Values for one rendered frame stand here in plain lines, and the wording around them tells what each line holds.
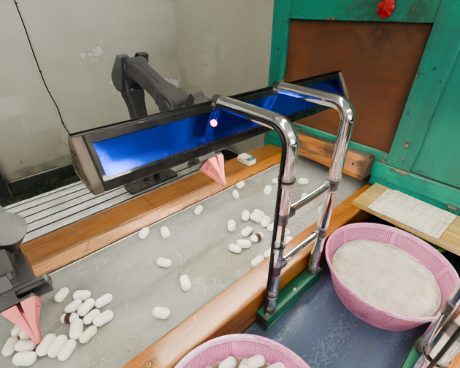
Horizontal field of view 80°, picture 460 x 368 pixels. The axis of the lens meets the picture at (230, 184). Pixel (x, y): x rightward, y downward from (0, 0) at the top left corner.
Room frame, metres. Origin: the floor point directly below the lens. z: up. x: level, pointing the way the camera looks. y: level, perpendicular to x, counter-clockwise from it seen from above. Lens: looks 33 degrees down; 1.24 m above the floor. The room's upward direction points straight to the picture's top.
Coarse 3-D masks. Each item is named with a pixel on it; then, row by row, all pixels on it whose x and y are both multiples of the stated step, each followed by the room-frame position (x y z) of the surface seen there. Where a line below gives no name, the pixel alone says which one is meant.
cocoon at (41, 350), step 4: (48, 336) 0.26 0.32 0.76; (52, 336) 0.26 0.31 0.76; (44, 340) 0.25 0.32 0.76; (48, 340) 0.25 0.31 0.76; (52, 340) 0.26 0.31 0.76; (40, 344) 0.25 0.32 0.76; (44, 344) 0.25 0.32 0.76; (48, 344) 0.25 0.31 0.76; (40, 348) 0.24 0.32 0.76; (44, 348) 0.24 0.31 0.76; (36, 352) 0.24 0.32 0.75; (40, 352) 0.24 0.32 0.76; (44, 352) 0.24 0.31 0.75
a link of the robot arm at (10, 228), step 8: (0, 208) 0.36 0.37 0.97; (0, 216) 0.35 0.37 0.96; (8, 216) 0.35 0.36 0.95; (16, 216) 0.36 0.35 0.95; (0, 224) 0.34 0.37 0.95; (8, 224) 0.34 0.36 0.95; (16, 224) 0.35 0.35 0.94; (24, 224) 0.35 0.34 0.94; (0, 232) 0.32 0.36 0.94; (8, 232) 0.33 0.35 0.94; (16, 232) 0.33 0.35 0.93; (24, 232) 0.34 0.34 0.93; (0, 240) 0.31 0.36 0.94; (8, 240) 0.32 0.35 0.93; (16, 240) 0.32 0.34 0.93; (0, 248) 0.31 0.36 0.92; (8, 248) 0.32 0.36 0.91; (16, 248) 0.34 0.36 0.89
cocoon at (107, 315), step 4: (104, 312) 0.31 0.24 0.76; (108, 312) 0.31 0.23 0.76; (112, 312) 0.31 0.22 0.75; (96, 316) 0.30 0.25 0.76; (100, 316) 0.30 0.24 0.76; (104, 316) 0.30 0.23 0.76; (108, 316) 0.30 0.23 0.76; (112, 316) 0.30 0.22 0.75; (96, 320) 0.29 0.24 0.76; (100, 320) 0.29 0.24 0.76; (104, 320) 0.29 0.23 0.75; (108, 320) 0.30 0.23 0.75; (96, 324) 0.29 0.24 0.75; (100, 324) 0.29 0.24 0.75
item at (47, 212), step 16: (48, 192) 0.84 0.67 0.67; (64, 192) 0.84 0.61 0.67; (80, 192) 0.84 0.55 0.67; (112, 192) 0.84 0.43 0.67; (128, 192) 0.85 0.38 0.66; (144, 192) 0.84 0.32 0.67; (16, 208) 0.74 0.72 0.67; (32, 208) 0.74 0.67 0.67; (48, 208) 0.75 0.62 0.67; (64, 208) 0.74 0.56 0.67; (80, 208) 0.74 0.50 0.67; (96, 208) 0.74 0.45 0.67; (32, 224) 0.66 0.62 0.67; (48, 224) 0.66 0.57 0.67; (64, 224) 0.66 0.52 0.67
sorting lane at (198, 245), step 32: (224, 192) 0.73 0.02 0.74; (256, 192) 0.73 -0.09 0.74; (352, 192) 0.73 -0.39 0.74; (160, 224) 0.58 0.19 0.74; (192, 224) 0.58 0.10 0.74; (224, 224) 0.58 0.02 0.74; (256, 224) 0.58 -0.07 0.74; (288, 224) 0.58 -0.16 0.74; (96, 256) 0.46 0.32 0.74; (128, 256) 0.46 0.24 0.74; (160, 256) 0.46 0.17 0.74; (192, 256) 0.46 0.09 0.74; (224, 256) 0.46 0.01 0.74; (256, 256) 0.46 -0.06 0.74; (96, 288) 0.37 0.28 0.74; (128, 288) 0.37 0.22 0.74; (160, 288) 0.37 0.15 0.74; (192, 288) 0.37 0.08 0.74; (224, 288) 0.37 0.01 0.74; (0, 320) 0.30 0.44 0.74; (128, 320) 0.30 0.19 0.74; (160, 320) 0.30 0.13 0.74; (0, 352) 0.24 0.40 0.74; (96, 352) 0.24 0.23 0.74; (128, 352) 0.24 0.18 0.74
